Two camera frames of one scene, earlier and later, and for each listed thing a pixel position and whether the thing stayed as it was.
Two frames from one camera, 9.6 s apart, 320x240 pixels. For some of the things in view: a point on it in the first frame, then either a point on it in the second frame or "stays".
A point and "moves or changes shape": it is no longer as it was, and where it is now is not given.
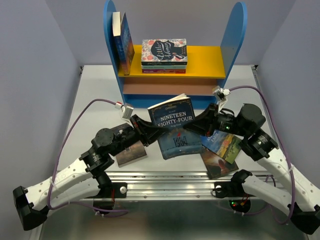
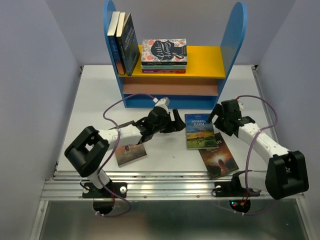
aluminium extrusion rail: (164, 185) stays
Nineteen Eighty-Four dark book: (173, 115) → (127, 42)
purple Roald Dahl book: (163, 71) stays
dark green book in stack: (164, 63) stays
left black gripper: (151, 132) → (178, 124)
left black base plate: (120, 191) stays
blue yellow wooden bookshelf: (208, 67) stays
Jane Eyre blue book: (124, 45) → (112, 35)
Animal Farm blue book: (225, 145) moves or changes shape
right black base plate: (228, 189) stays
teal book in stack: (164, 67) stays
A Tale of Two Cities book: (135, 153) stays
